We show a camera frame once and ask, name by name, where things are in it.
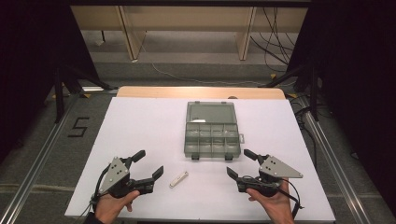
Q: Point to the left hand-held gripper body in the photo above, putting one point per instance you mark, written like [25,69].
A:
[120,183]

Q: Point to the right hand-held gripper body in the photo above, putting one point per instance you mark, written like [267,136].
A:
[274,169]

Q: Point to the person's left hand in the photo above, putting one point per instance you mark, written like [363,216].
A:
[110,207]

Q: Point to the person's right hand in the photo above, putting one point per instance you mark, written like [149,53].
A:
[277,205]

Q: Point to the small white plastic bar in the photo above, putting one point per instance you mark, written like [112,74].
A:
[179,179]

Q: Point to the white table sheet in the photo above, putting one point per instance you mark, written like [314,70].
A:
[140,130]

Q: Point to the clear grey compartment box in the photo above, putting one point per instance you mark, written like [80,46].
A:
[211,137]

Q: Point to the wooden table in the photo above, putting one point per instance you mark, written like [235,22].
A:
[186,92]

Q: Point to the black metal stand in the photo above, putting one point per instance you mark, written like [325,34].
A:
[314,93]
[58,99]

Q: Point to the black curtain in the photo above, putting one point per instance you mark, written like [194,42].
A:
[25,62]
[358,77]

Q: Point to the beige wooden desk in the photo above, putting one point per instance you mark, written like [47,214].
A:
[186,17]

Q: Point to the aluminium floor rail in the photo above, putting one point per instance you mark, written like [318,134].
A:
[32,174]
[338,175]

